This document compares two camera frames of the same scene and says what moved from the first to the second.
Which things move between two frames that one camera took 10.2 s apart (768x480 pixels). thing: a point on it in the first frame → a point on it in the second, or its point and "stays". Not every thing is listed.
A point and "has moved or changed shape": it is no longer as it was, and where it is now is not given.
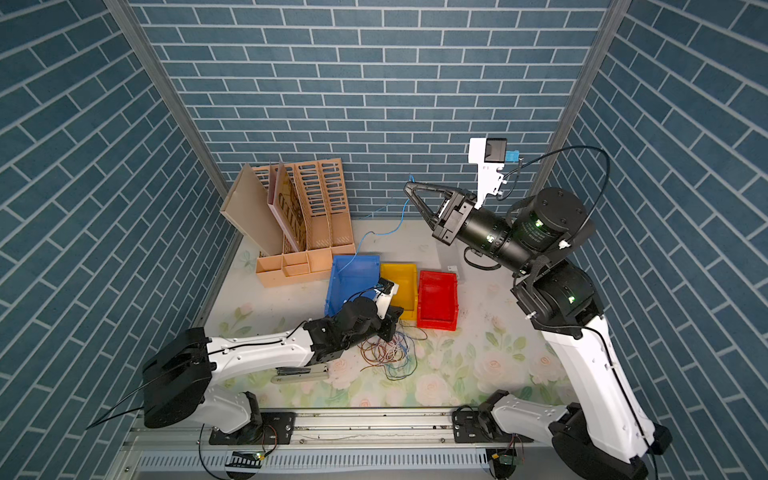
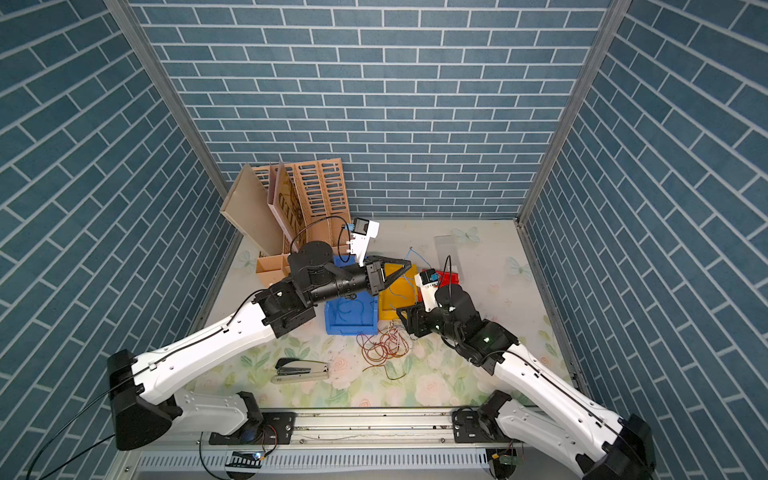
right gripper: (449, 236) → (417, 315)
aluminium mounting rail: (412, 444) stays
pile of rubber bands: (397, 358) has moved or changed shape
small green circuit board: (507, 459) stays
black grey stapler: (292, 374) stays
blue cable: (410, 180) → (359, 304)
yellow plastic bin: (403, 274) stays
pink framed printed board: (286, 205) stays
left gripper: (389, 322) → (377, 282)
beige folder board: (248, 211) stays
